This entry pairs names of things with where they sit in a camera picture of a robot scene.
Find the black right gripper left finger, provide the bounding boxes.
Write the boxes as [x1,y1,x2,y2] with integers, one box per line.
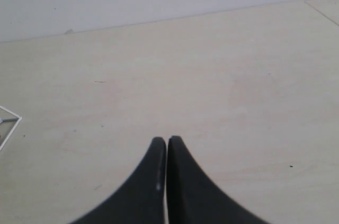
[73,137,166,223]

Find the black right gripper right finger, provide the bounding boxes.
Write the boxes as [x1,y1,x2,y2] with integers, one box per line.
[167,136,266,223]

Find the white wire book rack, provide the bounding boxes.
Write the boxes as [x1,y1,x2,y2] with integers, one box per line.
[1,106,22,150]

